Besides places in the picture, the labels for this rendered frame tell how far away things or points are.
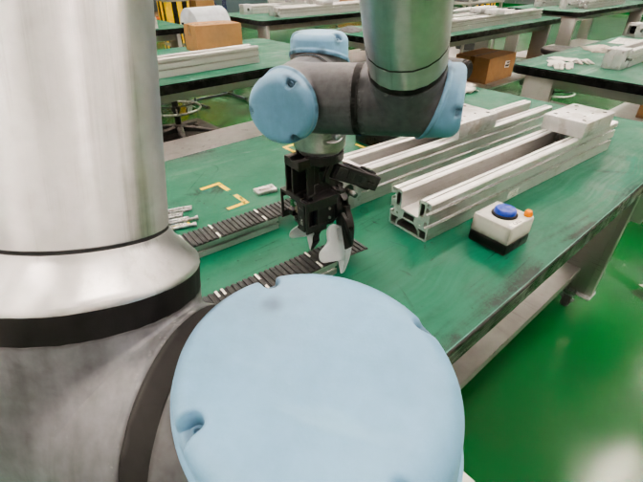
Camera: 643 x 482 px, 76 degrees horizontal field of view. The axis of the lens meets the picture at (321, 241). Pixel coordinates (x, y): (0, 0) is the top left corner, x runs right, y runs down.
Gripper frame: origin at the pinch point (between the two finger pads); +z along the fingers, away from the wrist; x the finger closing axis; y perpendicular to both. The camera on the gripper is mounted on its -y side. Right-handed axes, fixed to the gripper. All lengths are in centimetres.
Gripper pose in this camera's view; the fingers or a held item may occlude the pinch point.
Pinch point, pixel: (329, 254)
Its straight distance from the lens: 72.4
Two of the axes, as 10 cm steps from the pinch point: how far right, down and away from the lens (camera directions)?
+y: -8.0, 3.4, -5.0
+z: 0.0, 8.3, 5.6
